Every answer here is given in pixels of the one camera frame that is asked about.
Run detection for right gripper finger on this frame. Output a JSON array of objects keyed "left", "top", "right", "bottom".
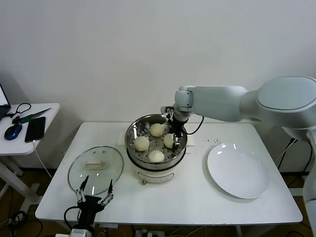
[{"left": 173, "top": 133, "right": 182, "bottom": 150}]

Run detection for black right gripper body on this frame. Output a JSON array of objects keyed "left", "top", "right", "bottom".
[{"left": 168, "top": 117, "right": 186, "bottom": 136}]

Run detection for stainless steel steamer basket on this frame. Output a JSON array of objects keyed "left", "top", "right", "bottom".
[{"left": 119, "top": 113, "right": 196, "bottom": 165}]

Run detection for white floor power strip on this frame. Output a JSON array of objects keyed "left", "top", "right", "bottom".
[{"left": 135, "top": 229, "right": 165, "bottom": 237}]

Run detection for white electric cooker base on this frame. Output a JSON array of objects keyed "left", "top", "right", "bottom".
[{"left": 126, "top": 145, "right": 195, "bottom": 186}]

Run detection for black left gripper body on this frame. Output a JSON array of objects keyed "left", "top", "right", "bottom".
[{"left": 77, "top": 195, "right": 106, "bottom": 230}]

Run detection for white steamed baozi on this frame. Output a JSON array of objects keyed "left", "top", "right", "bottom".
[
  {"left": 163, "top": 133, "right": 175, "bottom": 149},
  {"left": 150, "top": 123, "right": 165, "bottom": 137},
  {"left": 148, "top": 150, "right": 165, "bottom": 164},
  {"left": 133, "top": 137, "right": 150, "bottom": 152}
]

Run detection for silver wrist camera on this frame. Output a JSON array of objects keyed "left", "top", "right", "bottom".
[
  {"left": 160, "top": 105, "right": 174, "bottom": 117},
  {"left": 70, "top": 228, "right": 90, "bottom": 237}
]

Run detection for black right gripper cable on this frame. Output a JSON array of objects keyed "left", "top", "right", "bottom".
[{"left": 186, "top": 116, "right": 204, "bottom": 135}]

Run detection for glass lid with cream handle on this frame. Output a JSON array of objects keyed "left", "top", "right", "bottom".
[{"left": 68, "top": 146, "right": 124, "bottom": 196}]

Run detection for white charging cable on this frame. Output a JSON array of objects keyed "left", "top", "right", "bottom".
[{"left": 31, "top": 139, "right": 53, "bottom": 179}]

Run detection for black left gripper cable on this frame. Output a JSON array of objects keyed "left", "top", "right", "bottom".
[{"left": 64, "top": 206, "right": 81, "bottom": 224}]

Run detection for black smartphone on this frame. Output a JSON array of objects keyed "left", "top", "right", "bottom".
[{"left": 24, "top": 116, "right": 46, "bottom": 143}]

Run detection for black laptop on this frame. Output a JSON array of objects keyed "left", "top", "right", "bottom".
[{"left": 0, "top": 81, "right": 12, "bottom": 121}]

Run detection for white round plate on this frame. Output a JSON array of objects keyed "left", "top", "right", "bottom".
[{"left": 206, "top": 143, "right": 270, "bottom": 199}]

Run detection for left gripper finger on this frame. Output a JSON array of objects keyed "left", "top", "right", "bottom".
[
  {"left": 75, "top": 175, "right": 89, "bottom": 204},
  {"left": 97, "top": 179, "right": 114, "bottom": 207}
]

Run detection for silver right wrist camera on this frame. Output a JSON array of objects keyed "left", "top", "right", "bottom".
[{"left": 160, "top": 105, "right": 174, "bottom": 117}]

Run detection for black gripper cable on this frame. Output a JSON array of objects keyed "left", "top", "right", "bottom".
[
  {"left": 64, "top": 206, "right": 81, "bottom": 224},
  {"left": 186, "top": 116, "right": 204, "bottom": 135}
]

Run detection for green knife with black lanyard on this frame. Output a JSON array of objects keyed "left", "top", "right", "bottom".
[{"left": 7, "top": 102, "right": 52, "bottom": 124}]

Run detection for black floor cables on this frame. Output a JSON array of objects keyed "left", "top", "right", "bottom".
[{"left": 8, "top": 209, "right": 45, "bottom": 237}]

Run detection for blue computer mouse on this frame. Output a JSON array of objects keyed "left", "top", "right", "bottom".
[{"left": 4, "top": 123, "right": 23, "bottom": 141}]

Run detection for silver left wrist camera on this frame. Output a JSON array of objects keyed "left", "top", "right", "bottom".
[{"left": 70, "top": 228, "right": 90, "bottom": 237}]

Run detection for black hanging cable with adapter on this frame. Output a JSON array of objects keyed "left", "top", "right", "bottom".
[{"left": 278, "top": 138, "right": 312, "bottom": 171}]

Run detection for white side table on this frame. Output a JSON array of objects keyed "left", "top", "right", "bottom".
[{"left": 0, "top": 103, "right": 61, "bottom": 207}]

